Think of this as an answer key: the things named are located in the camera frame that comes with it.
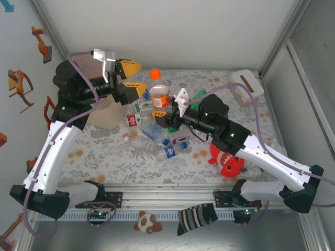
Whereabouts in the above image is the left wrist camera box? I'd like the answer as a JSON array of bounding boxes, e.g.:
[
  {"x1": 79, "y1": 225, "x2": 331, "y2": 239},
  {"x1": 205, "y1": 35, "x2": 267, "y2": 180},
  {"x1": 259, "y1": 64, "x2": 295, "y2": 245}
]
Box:
[{"x1": 93, "y1": 48, "x2": 117, "y2": 82}]

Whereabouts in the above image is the white slotted cable duct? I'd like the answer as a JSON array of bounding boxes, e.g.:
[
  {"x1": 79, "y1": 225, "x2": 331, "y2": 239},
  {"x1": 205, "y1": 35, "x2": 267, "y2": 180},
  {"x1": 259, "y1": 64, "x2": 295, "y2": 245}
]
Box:
[{"x1": 35, "y1": 210, "x2": 236, "y2": 222}]

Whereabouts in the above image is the small lime label bottle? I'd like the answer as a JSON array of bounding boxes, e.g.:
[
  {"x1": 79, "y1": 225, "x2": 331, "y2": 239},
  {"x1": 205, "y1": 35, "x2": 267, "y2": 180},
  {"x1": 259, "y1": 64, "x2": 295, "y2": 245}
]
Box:
[{"x1": 135, "y1": 100, "x2": 154, "y2": 113}]

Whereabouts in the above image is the square purple label bottle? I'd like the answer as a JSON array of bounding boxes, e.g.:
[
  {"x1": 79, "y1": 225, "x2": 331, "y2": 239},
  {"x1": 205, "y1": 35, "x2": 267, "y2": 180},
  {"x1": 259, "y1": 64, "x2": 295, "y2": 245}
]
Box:
[{"x1": 167, "y1": 129, "x2": 194, "y2": 146}]

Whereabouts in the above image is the black white striped sock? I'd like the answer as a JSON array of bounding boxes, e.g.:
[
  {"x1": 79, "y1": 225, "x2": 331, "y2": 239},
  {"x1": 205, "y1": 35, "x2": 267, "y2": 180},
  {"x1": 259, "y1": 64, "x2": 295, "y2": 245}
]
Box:
[{"x1": 176, "y1": 203, "x2": 219, "y2": 236}]

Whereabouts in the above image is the red shark plush toy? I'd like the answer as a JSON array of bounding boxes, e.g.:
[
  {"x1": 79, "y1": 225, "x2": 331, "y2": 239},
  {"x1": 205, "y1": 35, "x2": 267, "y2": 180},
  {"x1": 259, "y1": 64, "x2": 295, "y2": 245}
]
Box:
[{"x1": 208, "y1": 142, "x2": 248, "y2": 178}]

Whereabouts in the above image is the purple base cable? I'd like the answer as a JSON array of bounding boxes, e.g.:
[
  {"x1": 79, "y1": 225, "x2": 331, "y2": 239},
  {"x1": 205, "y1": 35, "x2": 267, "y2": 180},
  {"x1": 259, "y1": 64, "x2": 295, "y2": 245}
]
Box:
[
  {"x1": 87, "y1": 200, "x2": 118, "y2": 229},
  {"x1": 233, "y1": 201, "x2": 269, "y2": 227}
]

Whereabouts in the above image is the clear Pepsi bottle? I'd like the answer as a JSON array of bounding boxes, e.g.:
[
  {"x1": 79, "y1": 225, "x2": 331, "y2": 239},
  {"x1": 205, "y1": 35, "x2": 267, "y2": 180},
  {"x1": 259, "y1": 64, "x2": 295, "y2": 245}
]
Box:
[{"x1": 155, "y1": 142, "x2": 188, "y2": 161}]

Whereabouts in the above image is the black controller board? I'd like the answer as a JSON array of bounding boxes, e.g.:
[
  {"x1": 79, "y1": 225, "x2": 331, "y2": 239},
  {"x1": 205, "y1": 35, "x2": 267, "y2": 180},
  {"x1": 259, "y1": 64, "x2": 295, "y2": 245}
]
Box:
[
  {"x1": 87, "y1": 208, "x2": 109, "y2": 220},
  {"x1": 233, "y1": 208, "x2": 253, "y2": 224}
]

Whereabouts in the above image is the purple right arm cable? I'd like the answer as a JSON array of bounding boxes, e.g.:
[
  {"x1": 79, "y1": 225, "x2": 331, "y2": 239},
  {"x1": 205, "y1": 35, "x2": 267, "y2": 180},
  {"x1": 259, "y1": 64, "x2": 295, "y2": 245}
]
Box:
[{"x1": 184, "y1": 83, "x2": 335, "y2": 209}]

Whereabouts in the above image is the orange label orange cap bottle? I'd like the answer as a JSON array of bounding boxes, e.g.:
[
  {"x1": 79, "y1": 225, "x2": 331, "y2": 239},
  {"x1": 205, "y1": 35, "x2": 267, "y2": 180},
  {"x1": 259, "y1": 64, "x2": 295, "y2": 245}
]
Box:
[{"x1": 148, "y1": 67, "x2": 171, "y2": 108}]

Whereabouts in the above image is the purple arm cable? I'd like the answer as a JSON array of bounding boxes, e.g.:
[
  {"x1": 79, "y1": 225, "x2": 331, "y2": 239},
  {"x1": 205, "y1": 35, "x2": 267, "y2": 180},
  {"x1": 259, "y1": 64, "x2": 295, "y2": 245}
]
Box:
[
  {"x1": 23, "y1": 51, "x2": 100, "y2": 240},
  {"x1": 184, "y1": 83, "x2": 335, "y2": 209}
]

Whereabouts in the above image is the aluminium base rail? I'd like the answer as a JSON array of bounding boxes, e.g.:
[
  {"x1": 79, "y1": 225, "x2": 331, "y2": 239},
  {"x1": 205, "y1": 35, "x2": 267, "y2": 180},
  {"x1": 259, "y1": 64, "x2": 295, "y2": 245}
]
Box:
[{"x1": 25, "y1": 182, "x2": 314, "y2": 211}]

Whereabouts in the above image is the white pink tissue box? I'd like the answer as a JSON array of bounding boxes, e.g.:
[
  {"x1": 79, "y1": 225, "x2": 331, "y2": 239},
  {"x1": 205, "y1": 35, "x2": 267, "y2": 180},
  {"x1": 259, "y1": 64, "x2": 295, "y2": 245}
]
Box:
[{"x1": 229, "y1": 70, "x2": 264, "y2": 105}]

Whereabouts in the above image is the clear bottle white cap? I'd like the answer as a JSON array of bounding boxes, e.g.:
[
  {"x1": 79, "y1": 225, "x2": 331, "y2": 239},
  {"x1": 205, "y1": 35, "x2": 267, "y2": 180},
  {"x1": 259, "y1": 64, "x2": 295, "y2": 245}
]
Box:
[{"x1": 124, "y1": 134, "x2": 160, "y2": 156}]

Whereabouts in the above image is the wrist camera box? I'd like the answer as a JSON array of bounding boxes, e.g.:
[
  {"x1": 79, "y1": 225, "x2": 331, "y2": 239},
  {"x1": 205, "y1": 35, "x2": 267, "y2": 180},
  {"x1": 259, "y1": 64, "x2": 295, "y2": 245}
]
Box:
[
  {"x1": 172, "y1": 88, "x2": 189, "y2": 111},
  {"x1": 93, "y1": 48, "x2": 117, "y2": 82}
]

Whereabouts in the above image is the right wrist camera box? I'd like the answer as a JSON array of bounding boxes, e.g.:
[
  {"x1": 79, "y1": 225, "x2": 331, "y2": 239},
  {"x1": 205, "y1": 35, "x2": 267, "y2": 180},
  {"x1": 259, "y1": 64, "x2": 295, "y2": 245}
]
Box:
[{"x1": 172, "y1": 88, "x2": 189, "y2": 111}]

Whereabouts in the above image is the beige ribbed plastic bin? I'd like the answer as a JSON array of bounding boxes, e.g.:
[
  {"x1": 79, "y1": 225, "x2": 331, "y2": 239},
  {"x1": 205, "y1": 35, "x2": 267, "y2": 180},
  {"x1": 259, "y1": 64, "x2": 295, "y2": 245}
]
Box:
[{"x1": 70, "y1": 47, "x2": 126, "y2": 129}]

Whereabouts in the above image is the red label clear bottle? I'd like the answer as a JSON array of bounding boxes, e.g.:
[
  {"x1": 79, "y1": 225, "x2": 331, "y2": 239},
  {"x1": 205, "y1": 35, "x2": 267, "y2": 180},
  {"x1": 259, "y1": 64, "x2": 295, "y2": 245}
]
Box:
[{"x1": 126, "y1": 112, "x2": 155, "y2": 128}]

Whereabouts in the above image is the brown white panda plush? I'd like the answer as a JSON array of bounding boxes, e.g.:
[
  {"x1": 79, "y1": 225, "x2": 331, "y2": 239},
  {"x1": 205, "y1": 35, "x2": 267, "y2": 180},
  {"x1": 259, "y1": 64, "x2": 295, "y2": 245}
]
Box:
[{"x1": 133, "y1": 210, "x2": 163, "y2": 234}]

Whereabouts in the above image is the aluminium frame post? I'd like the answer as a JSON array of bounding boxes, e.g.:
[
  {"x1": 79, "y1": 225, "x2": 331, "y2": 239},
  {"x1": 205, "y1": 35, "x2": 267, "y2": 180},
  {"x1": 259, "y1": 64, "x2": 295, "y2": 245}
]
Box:
[
  {"x1": 30, "y1": 0, "x2": 70, "y2": 57},
  {"x1": 259, "y1": 0, "x2": 314, "y2": 78}
]

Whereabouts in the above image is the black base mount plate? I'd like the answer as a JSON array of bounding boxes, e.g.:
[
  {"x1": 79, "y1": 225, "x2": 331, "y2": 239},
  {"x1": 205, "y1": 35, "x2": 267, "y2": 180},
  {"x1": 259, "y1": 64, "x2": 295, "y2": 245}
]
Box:
[
  {"x1": 75, "y1": 191, "x2": 124, "y2": 209},
  {"x1": 214, "y1": 190, "x2": 262, "y2": 209}
]

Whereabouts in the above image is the crushed green plastic bottle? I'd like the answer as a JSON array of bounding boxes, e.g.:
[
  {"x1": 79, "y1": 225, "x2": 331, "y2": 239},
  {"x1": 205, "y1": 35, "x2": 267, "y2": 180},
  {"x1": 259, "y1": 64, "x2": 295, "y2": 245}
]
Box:
[{"x1": 192, "y1": 89, "x2": 209, "y2": 105}]

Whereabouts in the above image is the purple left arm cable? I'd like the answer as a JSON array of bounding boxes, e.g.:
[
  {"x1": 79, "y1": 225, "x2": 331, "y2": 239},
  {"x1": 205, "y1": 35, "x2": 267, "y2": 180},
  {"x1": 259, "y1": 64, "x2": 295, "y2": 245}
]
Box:
[{"x1": 23, "y1": 51, "x2": 100, "y2": 240}]

